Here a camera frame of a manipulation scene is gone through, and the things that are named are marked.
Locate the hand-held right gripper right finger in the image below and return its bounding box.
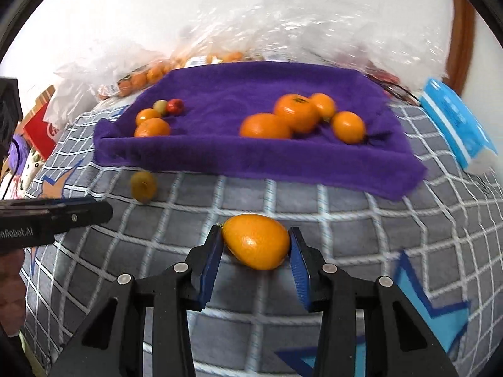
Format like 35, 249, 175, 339
289, 226, 460, 377

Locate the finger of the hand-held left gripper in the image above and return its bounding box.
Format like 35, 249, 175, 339
0, 197, 99, 210
49, 202, 114, 232

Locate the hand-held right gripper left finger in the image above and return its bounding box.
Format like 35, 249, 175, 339
47, 225, 224, 377

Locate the purple towel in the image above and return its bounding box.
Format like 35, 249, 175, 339
93, 61, 428, 201

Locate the large stemmed tangerine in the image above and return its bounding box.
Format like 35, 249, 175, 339
274, 93, 321, 134

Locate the person's left hand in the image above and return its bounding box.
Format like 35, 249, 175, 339
0, 249, 27, 336

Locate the white plush toy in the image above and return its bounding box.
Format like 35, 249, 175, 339
8, 153, 44, 199

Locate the grey checked star blanket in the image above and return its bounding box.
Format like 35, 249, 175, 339
19, 98, 503, 377

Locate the purple plush toy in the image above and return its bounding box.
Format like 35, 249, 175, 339
10, 134, 30, 161

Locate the red paper gift bag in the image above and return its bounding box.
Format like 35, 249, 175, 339
21, 84, 65, 161

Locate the white plastic bag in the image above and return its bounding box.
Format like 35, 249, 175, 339
42, 74, 99, 126

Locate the labelled clear bag of tangerines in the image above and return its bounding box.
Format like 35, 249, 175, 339
169, 24, 252, 67

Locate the blue tissue pack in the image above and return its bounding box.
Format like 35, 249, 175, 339
418, 78, 499, 175

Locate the crumpled clear plastic bag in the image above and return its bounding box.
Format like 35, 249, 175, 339
196, 0, 374, 67

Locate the brown wooden door frame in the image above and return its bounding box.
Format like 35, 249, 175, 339
448, 0, 477, 97

